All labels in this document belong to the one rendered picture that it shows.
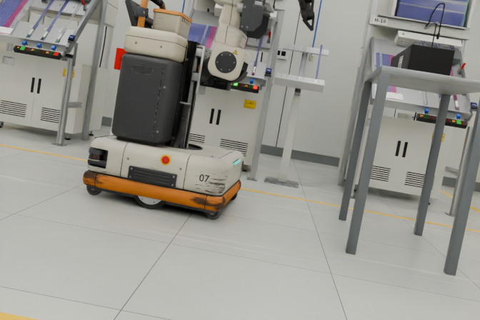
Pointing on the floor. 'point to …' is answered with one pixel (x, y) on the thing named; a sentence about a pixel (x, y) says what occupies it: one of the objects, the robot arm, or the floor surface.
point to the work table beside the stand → (409, 78)
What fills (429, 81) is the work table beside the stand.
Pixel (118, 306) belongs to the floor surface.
